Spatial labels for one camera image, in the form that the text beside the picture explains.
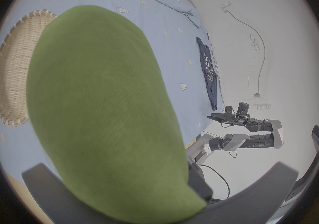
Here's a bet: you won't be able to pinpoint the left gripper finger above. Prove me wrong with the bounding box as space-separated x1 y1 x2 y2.
188 162 213 202

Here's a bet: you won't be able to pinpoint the dark blue T-shirt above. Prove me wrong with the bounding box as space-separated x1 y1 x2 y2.
196 37 218 111

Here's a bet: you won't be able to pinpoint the black cable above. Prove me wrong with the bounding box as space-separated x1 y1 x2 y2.
201 165 230 200

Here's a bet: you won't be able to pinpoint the bed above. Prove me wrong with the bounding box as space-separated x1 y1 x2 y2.
0 0 272 183

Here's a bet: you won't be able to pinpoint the round woven basket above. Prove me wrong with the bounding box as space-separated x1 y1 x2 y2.
0 9 58 127

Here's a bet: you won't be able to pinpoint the green shorts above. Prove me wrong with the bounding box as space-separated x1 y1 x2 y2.
26 5 207 224

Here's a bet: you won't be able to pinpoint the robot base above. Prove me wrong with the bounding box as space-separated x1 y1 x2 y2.
186 132 213 181

